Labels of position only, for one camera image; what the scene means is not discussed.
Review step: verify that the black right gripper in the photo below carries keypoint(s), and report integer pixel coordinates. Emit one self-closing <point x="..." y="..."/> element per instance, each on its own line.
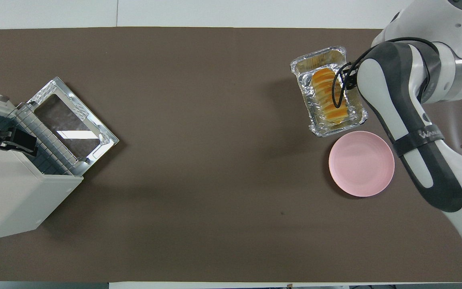
<point x="352" y="78"/>

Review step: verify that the sliced yellow bread loaf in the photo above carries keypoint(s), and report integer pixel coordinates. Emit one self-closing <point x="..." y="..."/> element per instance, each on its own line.
<point x="323" y="84"/>

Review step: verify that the aluminium foil tray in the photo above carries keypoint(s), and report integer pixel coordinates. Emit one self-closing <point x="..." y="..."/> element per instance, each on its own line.
<point x="309" y="64"/>

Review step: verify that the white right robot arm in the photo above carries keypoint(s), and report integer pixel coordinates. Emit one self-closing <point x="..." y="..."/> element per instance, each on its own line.
<point x="447" y="24"/>

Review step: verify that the glass oven door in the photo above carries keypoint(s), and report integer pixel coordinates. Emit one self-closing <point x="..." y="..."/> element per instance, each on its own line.
<point x="70" y="124"/>

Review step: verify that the cream toaster oven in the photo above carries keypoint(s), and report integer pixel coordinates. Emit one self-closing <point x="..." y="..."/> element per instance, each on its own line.
<point x="10" y="192"/>

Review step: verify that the pink round plate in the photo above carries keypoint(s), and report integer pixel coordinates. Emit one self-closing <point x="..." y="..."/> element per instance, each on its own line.
<point x="361" y="164"/>

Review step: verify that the brown table mat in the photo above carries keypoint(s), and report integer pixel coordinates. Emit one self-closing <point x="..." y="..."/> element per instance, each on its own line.
<point x="215" y="120"/>

